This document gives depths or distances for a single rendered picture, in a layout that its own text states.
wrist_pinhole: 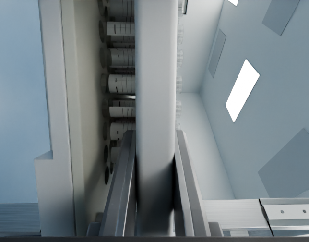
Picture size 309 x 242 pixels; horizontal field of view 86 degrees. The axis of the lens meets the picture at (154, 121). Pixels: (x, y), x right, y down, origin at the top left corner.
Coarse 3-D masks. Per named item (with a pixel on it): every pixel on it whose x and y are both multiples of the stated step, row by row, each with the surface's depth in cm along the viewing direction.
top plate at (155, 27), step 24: (144, 0) 7; (168, 0) 7; (144, 24) 7; (168, 24) 7; (144, 48) 7; (168, 48) 8; (144, 72) 8; (168, 72) 8; (144, 96) 8; (168, 96) 8; (144, 120) 8; (168, 120) 8; (144, 144) 8; (168, 144) 8; (144, 168) 8; (168, 168) 8; (144, 192) 8; (168, 192) 8; (144, 216) 9; (168, 216) 9
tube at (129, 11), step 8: (104, 0) 11; (112, 0) 11; (120, 0) 11; (128, 0) 11; (184, 0) 11; (104, 8) 11; (112, 8) 11; (120, 8) 11; (128, 8) 11; (120, 16) 12; (128, 16) 12
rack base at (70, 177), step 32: (64, 0) 7; (96, 0) 10; (64, 32) 7; (96, 32) 10; (64, 64) 8; (96, 64) 10; (64, 96) 8; (96, 96) 10; (128, 96) 26; (64, 128) 8; (96, 128) 10; (64, 160) 8; (96, 160) 10; (64, 192) 8; (96, 192) 10; (64, 224) 9
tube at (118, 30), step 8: (104, 24) 11; (112, 24) 11; (120, 24) 11; (128, 24) 11; (104, 32) 11; (112, 32) 11; (120, 32) 11; (128, 32) 11; (104, 40) 11; (112, 40) 11; (120, 40) 11; (128, 40) 11
